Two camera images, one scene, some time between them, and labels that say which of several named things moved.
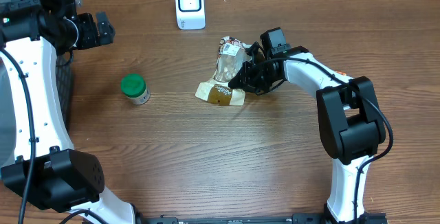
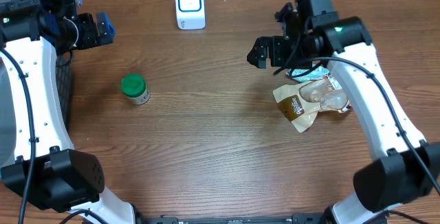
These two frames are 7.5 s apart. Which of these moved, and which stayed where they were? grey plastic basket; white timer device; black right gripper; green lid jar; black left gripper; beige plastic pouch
Moved: black right gripper; beige plastic pouch
Stayed: green lid jar; black left gripper; white timer device; grey plastic basket
